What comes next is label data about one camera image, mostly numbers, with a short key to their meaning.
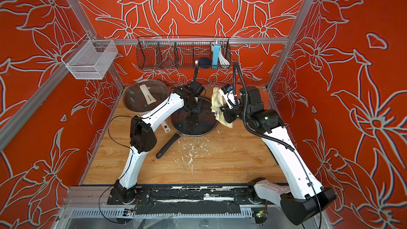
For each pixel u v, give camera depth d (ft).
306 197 1.18
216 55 2.87
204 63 3.10
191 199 2.39
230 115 1.94
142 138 1.89
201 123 2.87
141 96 3.27
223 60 3.03
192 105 2.55
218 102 2.17
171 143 2.67
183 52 3.31
